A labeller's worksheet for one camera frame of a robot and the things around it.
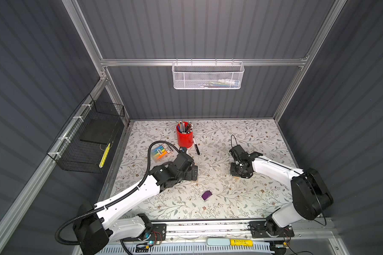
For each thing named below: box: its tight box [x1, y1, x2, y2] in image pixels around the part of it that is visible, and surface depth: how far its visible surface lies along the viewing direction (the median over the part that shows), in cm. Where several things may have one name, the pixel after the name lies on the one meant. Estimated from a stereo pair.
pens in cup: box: [177, 119, 194, 135], surface depth 101 cm
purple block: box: [201, 190, 213, 201], surface depth 86 cm
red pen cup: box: [176, 124, 194, 149], surface depth 101 cm
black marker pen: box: [192, 137, 201, 156], surface depth 107 cm
